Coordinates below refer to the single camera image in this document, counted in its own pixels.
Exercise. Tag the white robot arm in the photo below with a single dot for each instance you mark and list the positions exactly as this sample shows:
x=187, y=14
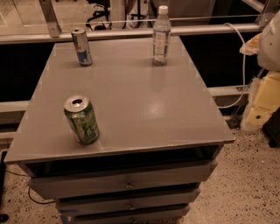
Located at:
x=268, y=56

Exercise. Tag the blue silver energy drink can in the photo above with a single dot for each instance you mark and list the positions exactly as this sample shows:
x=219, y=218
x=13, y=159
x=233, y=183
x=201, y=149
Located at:
x=82, y=48

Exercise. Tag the black office chair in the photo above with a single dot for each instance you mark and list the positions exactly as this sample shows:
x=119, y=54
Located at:
x=103, y=12

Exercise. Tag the metal railing frame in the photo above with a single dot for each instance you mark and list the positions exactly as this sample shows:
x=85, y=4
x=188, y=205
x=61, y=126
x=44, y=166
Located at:
x=32, y=21

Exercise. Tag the clear plastic water bottle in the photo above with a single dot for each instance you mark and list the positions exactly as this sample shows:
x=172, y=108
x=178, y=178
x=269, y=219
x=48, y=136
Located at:
x=161, y=36

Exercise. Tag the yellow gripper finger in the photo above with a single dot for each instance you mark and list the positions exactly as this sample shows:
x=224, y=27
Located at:
x=251, y=47
x=263, y=101

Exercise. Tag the grey drawer cabinet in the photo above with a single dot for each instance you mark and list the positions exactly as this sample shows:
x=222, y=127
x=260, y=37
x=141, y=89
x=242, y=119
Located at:
x=159, y=134

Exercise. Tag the green soda can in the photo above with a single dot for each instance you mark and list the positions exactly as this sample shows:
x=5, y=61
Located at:
x=80, y=114

